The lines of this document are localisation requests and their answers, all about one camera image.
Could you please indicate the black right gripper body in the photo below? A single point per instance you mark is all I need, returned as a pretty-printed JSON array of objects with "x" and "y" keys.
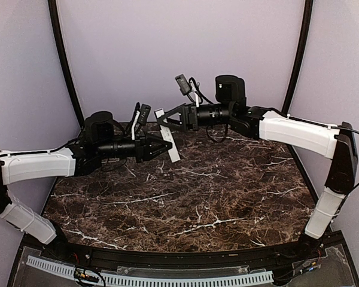
[{"x": 193, "y": 122}]

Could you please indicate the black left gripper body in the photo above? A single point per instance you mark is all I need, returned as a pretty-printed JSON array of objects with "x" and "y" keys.
[{"x": 140, "y": 150}]

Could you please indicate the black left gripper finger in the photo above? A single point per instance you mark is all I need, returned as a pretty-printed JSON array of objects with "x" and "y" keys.
[
  {"x": 158, "y": 143},
  {"x": 154, "y": 151}
]

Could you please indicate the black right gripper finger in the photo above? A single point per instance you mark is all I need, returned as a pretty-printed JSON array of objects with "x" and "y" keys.
[
  {"x": 171, "y": 123},
  {"x": 175, "y": 113}
]

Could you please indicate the white remote control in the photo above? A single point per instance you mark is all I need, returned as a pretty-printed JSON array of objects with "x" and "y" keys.
[{"x": 167, "y": 136}]

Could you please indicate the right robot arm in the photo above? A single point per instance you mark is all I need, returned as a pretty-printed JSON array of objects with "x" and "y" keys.
[{"x": 335, "y": 142}]

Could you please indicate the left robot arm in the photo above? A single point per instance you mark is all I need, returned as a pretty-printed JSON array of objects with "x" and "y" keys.
[{"x": 101, "y": 138}]

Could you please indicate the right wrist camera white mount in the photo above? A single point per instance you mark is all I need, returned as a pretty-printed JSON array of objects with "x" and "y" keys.
[{"x": 190, "y": 88}]

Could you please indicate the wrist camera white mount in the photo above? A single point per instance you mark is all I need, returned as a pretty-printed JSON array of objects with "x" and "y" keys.
[
  {"x": 190, "y": 88},
  {"x": 139, "y": 119}
]

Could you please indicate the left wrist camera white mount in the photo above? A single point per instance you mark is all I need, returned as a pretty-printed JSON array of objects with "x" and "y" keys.
[{"x": 139, "y": 119}]

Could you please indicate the black front rail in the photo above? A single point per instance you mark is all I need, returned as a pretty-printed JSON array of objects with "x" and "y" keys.
[{"x": 276, "y": 256}]

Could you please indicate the white slotted cable duct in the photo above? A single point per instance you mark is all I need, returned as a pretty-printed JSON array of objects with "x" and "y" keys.
[{"x": 131, "y": 276}]

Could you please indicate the black left corner post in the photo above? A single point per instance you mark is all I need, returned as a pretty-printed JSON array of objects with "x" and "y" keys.
[{"x": 61, "y": 52}]

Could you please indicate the black corner post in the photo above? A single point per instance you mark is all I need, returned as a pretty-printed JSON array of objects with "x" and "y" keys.
[
  {"x": 61, "y": 52},
  {"x": 300, "y": 52}
]

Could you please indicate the black right corner post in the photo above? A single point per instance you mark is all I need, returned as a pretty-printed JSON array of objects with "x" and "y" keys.
[{"x": 300, "y": 52}]

